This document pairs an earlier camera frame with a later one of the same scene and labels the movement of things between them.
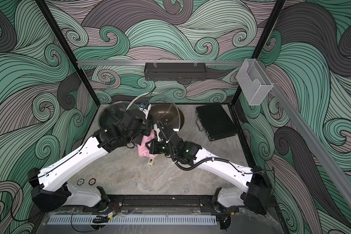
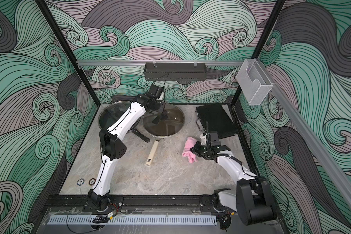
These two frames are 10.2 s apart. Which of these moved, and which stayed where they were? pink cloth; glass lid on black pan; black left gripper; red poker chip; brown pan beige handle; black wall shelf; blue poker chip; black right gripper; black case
Moved: black right gripper; pink cloth; black left gripper
Stayed: black wall shelf; brown pan beige handle; blue poker chip; black case; red poker chip; glass lid on black pan
